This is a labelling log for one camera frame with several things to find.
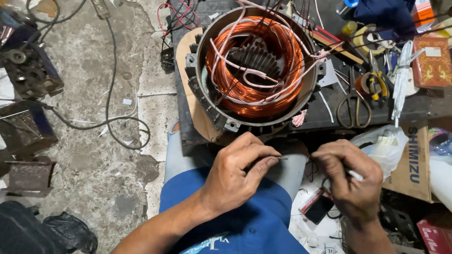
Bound person's right hand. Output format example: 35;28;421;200
311;139;384;224

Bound person's left hand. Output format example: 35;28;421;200
201;132;282;217

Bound black smartphone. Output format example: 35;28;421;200
304;196;335;226

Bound person's blue shirt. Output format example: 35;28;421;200
159;167;311;254

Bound clear plastic bag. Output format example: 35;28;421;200
349;124;410;181

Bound red and white pack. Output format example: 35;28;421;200
299;188;332;214

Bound brown cardboard carton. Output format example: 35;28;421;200
382;119;452;204

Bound white paper sheet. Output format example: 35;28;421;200
288;169;346;254

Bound brown cardboard sheet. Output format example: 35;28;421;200
175;28;226;143

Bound grey motor stator housing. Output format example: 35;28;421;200
184;5;327;137

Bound white plastic bag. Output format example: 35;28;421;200
428;127;452;213

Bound red printed box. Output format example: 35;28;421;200
416;216;452;254

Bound copper winding coil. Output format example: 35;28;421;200
206;16;305;118

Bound dark metal scissors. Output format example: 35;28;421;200
335;65;373;129

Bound orange tape roll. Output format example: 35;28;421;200
355;72;383;96

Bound bundle of white sleeves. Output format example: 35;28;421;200
390;40;426;128

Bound black plug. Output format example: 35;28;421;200
160;46;176;74

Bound red patterned box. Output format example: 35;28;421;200
411;36;452;89

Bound beige tape roll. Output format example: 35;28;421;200
353;24;388;57

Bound red and wooden ruler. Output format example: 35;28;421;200
310;24;365;66

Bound small yellow bottle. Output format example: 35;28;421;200
341;20;358;36

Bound dark blue cloth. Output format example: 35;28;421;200
353;0;418;40

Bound blue capped bottle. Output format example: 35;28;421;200
335;0;359;17

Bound orange cardboard box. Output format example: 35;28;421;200
411;0;436;29

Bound rusty metal block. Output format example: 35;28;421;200
0;159;57;198

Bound black plastic bag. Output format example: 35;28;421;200
0;200;99;254

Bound dark metal box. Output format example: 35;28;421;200
0;100;59;156

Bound grey power strip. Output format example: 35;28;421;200
91;0;112;20

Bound greasy metal machine part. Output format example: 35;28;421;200
0;43;65;100

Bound pink string bundle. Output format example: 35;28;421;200
292;109;308;128

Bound yellow handled pliers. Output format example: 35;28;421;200
365;51;389;105

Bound pink sleeved lead wires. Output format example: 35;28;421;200
208;0;345;106

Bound black floor cable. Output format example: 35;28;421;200
25;0;152;151

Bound red wires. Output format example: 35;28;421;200
157;0;200;38

